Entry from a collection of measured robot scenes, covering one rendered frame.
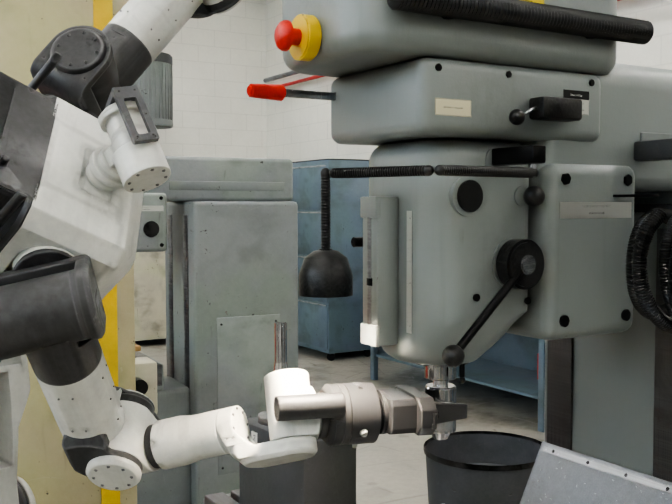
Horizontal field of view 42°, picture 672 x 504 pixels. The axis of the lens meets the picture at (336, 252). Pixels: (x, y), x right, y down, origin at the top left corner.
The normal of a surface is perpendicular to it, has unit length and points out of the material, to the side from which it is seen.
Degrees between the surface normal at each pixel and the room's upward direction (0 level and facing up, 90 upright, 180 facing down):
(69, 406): 130
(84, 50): 62
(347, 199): 90
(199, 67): 90
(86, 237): 95
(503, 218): 90
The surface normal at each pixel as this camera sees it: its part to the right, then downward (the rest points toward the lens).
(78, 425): -0.01, 0.68
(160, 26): 0.74, 0.22
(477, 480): -0.24, 0.11
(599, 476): -0.76, -0.43
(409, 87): -0.86, 0.03
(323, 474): 0.61, 0.04
